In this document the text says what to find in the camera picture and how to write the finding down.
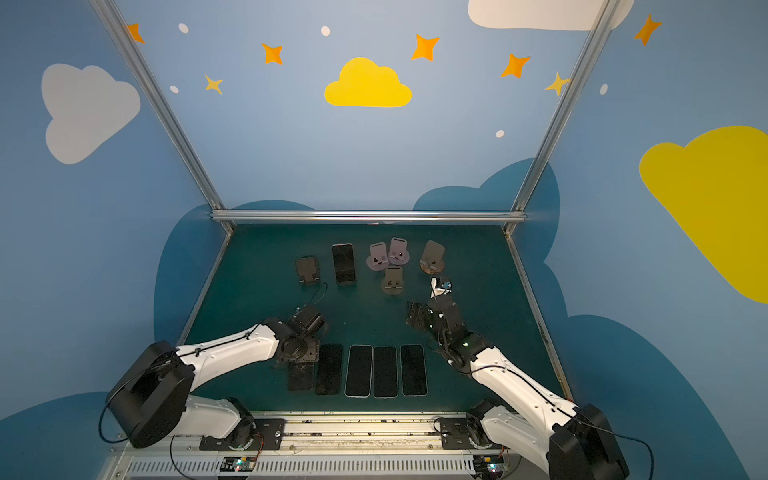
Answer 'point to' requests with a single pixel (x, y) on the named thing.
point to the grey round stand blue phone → (393, 282)
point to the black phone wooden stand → (385, 372)
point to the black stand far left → (307, 268)
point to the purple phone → (344, 263)
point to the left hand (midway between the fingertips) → (312, 354)
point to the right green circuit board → (488, 466)
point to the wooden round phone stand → (431, 269)
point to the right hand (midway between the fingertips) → (422, 301)
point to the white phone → (359, 371)
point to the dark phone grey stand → (329, 368)
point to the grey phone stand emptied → (377, 260)
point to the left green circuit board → (237, 464)
